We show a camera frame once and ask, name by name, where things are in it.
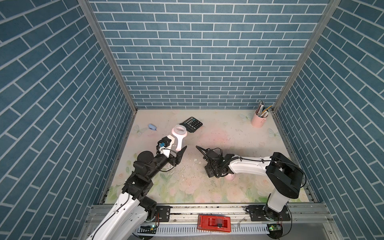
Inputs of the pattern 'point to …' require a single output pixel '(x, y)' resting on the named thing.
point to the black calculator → (192, 124)
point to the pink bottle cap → (230, 177)
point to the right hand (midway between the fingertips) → (211, 169)
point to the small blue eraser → (151, 126)
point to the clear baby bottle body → (175, 144)
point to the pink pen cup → (258, 121)
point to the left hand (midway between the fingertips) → (183, 143)
